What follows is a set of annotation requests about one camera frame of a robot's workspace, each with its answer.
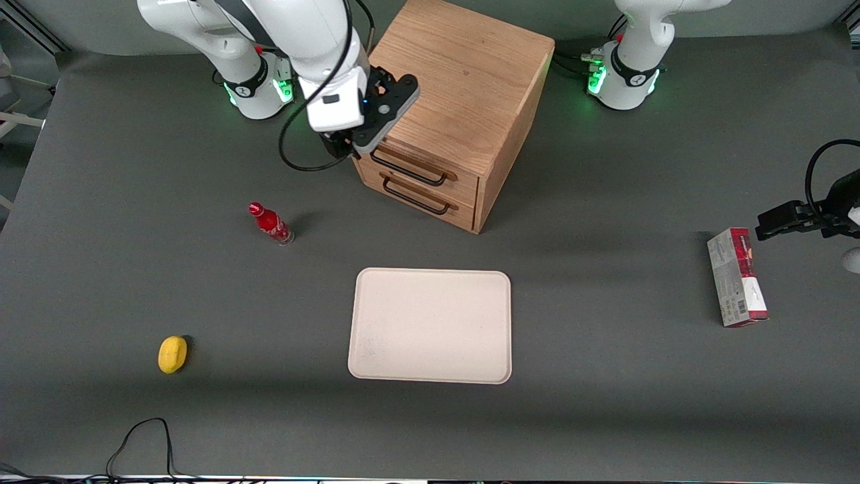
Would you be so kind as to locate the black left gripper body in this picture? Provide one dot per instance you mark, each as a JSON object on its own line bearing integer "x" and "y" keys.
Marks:
{"x": 839, "y": 199}

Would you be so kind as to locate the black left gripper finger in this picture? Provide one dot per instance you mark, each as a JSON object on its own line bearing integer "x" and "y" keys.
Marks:
{"x": 783, "y": 230}
{"x": 779, "y": 214}

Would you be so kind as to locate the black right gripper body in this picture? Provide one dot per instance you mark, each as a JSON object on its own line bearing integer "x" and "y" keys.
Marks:
{"x": 334, "y": 143}

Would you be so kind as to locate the wooden drawer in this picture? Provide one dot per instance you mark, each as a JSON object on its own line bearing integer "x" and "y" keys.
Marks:
{"x": 460, "y": 214}
{"x": 463, "y": 180}

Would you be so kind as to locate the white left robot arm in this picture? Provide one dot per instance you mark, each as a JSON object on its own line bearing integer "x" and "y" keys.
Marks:
{"x": 635, "y": 60}

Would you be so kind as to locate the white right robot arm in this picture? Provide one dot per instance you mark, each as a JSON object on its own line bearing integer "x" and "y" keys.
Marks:
{"x": 222, "y": 40}

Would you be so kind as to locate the wooden drawer cabinet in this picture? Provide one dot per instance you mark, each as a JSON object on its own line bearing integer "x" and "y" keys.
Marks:
{"x": 463, "y": 74}

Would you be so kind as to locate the red and grey carton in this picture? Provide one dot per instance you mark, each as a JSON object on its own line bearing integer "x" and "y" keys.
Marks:
{"x": 736, "y": 279}

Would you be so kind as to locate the red plastic bottle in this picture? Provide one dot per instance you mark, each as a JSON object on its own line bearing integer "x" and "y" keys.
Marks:
{"x": 272, "y": 223}

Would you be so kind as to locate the beige rectangular tray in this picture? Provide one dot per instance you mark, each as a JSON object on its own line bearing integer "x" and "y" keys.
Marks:
{"x": 430, "y": 326}

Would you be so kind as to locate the yellow lemon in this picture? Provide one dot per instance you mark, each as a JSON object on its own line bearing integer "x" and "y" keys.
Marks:
{"x": 172, "y": 354}

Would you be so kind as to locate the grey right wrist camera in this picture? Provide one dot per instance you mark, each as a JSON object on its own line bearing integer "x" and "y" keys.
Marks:
{"x": 395, "y": 111}

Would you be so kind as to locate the white furniture frame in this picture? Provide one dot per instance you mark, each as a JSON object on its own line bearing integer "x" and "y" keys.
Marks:
{"x": 13, "y": 101}

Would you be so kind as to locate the aluminium frame bar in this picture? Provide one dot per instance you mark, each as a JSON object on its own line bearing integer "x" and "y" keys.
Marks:
{"x": 30, "y": 23}

